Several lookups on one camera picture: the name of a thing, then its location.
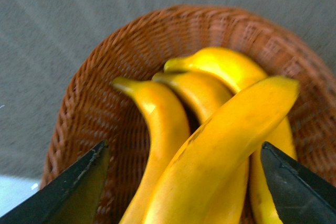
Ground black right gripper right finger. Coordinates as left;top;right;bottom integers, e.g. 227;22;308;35
260;142;335;224

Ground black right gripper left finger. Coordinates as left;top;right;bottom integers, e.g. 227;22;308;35
1;141;109;223

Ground yellow curved banana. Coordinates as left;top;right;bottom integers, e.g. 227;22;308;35
142;76;299;223

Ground yellow banana brown tip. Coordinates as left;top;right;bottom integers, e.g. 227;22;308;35
111;77;191;223

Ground right brown wicker basket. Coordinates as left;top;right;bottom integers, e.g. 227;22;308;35
39;4;336;224

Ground yellow banana in basket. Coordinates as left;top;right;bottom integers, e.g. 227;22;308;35
152;72;249;223
164;47;282;223

